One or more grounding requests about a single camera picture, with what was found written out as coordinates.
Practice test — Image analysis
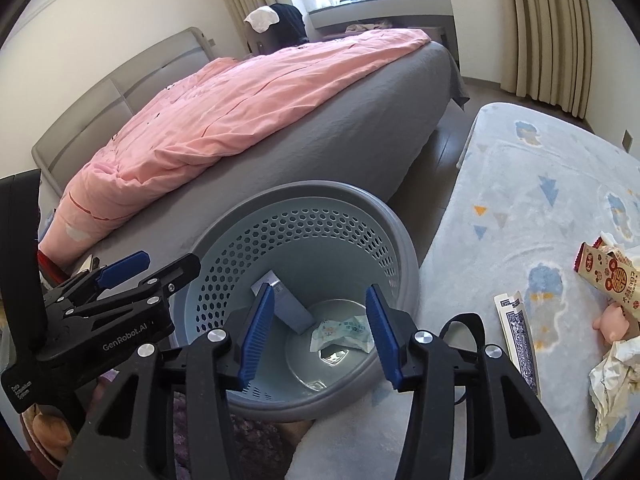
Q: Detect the bed with pink duvet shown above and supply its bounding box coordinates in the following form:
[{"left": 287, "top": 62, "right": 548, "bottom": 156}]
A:
[{"left": 39, "top": 29, "right": 432, "bottom": 261}]

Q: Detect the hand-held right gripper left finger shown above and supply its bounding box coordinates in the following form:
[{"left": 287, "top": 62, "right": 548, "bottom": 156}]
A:
[{"left": 59, "top": 285, "right": 276, "bottom": 480}]

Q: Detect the dark chair with dark garment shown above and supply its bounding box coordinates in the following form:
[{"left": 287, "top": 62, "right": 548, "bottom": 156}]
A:
[{"left": 245, "top": 4, "right": 308, "bottom": 56}]

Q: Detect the grey perforated plastic basket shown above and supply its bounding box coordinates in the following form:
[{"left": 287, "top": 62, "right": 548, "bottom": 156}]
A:
[{"left": 167, "top": 180, "right": 421, "bottom": 423}]

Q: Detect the knotted white cloth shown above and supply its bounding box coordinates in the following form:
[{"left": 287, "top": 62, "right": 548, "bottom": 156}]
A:
[{"left": 589, "top": 340, "right": 640, "bottom": 443}]

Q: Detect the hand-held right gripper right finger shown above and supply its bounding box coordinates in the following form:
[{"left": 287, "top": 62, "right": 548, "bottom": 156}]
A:
[{"left": 365, "top": 285, "right": 583, "bottom": 480}]

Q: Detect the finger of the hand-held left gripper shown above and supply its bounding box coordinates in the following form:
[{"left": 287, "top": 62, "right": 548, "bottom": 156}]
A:
[
  {"left": 62, "top": 252, "right": 202, "bottom": 328},
  {"left": 44, "top": 251, "right": 152, "bottom": 311}
]

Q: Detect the white cloth on chair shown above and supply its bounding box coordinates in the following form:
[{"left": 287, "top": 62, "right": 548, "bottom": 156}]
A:
[{"left": 244, "top": 6, "right": 280, "bottom": 33}]

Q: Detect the grey cardboard box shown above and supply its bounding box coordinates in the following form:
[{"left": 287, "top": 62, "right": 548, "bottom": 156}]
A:
[{"left": 250, "top": 270, "right": 315, "bottom": 335}]

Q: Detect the red and cream snack packet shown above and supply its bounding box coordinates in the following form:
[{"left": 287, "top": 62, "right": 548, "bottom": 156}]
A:
[{"left": 575, "top": 232, "right": 640, "bottom": 322}]

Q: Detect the orange plush toy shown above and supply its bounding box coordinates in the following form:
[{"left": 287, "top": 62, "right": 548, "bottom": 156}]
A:
[{"left": 27, "top": 402, "right": 78, "bottom": 467}]

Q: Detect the purple fuzzy cloth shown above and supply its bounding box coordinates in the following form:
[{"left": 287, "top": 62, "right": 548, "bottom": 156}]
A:
[{"left": 172, "top": 390, "right": 301, "bottom": 480}]

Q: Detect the grey upholstered headboard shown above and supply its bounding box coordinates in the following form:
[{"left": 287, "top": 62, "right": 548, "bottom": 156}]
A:
[{"left": 31, "top": 27, "right": 216, "bottom": 196}]

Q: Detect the black wrist strap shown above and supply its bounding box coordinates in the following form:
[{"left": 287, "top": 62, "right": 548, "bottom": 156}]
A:
[{"left": 440, "top": 312, "right": 487, "bottom": 357}]

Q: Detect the crumpled pale printed wrapper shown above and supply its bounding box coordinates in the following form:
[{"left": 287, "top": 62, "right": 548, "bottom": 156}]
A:
[{"left": 309, "top": 313, "right": 375, "bottom": 354}]

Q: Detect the blue patterned flat wrapper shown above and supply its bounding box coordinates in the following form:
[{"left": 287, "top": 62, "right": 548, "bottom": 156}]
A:
[{"left": 494, "top": 291, "right": 543, "bottom": 401}]

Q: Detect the light blue printed blanket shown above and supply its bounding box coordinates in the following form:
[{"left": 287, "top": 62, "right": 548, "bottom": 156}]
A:
[{"left": 295, "top": 102, "right": 640, "bottom": 480}]

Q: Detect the pink toy pig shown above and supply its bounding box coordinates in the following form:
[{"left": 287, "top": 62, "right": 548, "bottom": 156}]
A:
[{"left": 592, "top": 305, "right": 640, "bottom": 346}]

